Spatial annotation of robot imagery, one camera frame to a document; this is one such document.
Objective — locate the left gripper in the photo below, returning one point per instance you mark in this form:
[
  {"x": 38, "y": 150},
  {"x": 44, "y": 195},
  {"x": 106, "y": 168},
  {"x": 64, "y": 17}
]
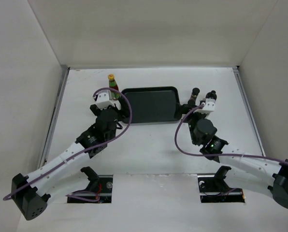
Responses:
[{"x": 97, "y": 111}]

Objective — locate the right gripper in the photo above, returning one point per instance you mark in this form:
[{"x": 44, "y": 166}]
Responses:
[{"x": 180, "y": 109}]

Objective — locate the red chili sauce bottle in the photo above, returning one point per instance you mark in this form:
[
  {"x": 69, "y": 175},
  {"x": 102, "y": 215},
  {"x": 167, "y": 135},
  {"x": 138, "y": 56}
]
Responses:
[{"x": 113, "y": 85}]

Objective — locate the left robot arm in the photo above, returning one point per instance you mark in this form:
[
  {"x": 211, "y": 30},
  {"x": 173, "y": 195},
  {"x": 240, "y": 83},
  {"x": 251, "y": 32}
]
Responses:
[{"x": 31, "y": 193}]

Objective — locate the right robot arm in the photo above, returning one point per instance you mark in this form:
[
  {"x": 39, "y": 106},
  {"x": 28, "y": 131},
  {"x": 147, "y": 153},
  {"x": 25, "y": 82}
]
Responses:
[{"x": 265, "y": 175}]

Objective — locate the far black cap spice jar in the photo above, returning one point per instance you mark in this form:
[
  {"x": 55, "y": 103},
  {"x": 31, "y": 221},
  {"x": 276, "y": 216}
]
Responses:
[{"x": 194, "y": 94}]

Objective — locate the black plastic tray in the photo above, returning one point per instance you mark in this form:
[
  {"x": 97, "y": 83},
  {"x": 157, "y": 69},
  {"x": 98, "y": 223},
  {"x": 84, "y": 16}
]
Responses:
[{"x": 152, "y": 104}]

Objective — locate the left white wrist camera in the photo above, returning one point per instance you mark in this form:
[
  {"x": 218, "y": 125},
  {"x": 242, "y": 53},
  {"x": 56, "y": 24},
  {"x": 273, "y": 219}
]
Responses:
[{"x": 103, "y": 99}]

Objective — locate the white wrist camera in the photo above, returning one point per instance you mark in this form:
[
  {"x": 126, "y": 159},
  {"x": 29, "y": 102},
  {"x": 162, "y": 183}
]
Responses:
[
  {"x": 208, "y": 105},
  {"x": 103, "y": 99}
]

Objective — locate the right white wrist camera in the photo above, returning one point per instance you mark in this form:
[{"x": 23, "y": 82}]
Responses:
[{"x": 208, "y": 105}]

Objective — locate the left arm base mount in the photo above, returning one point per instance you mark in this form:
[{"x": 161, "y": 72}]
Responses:
[{"x": 98, "y": 190}]

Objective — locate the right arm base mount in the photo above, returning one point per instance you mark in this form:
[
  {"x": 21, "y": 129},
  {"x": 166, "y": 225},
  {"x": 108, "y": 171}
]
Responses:
[{"x": 213, "y": 188}]

